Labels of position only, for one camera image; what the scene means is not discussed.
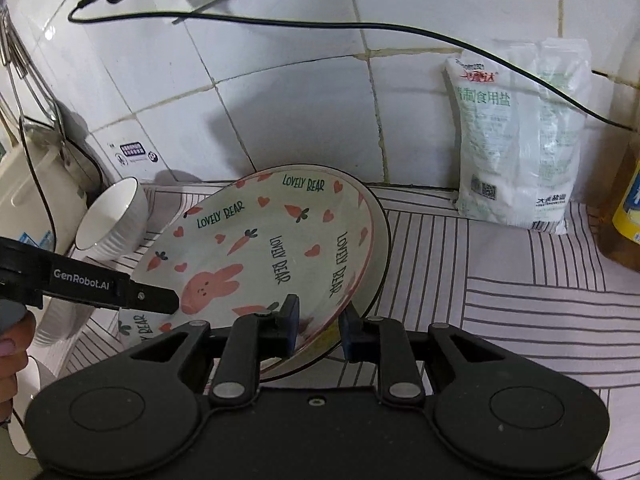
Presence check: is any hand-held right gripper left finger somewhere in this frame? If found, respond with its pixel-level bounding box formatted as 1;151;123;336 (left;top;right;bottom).
130;294;301;408

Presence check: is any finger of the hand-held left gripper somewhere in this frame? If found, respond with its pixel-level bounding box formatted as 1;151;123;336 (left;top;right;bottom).
120;279;180;316

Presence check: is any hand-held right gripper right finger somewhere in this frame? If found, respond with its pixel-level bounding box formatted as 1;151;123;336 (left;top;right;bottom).
339;306;507;407

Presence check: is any white ribbed bowl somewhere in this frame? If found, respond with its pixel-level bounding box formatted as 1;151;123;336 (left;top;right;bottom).
32;300;97;350
75;177;151;262

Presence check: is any bunny print plate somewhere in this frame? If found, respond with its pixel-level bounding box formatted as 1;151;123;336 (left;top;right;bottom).
131;164;375;381

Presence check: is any person's left hand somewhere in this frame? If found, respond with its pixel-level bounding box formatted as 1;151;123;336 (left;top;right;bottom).
0;310;37;427

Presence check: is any white kitchen appliance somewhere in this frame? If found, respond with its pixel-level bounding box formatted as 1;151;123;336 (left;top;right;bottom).
0;117;103;257

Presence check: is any striped table mat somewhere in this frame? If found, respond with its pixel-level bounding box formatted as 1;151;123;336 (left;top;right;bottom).
30;180;640;480

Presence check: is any hanging metal utensil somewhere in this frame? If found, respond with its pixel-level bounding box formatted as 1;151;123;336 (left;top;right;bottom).
0;4;62;128

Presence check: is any white salt bag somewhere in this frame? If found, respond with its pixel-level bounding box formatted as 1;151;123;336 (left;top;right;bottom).
443;37;592;235

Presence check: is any yellow label oil bottle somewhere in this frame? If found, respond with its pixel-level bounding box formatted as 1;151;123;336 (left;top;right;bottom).
597;135;640;267

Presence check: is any black appliance cable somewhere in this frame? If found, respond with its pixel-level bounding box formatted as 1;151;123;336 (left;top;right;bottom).
19;115;107;256

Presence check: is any wall sticker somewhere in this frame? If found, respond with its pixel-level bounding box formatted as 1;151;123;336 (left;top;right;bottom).
107;138;161;166

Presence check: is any black power cable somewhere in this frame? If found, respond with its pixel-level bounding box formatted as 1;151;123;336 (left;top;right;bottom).
67;0;640;134

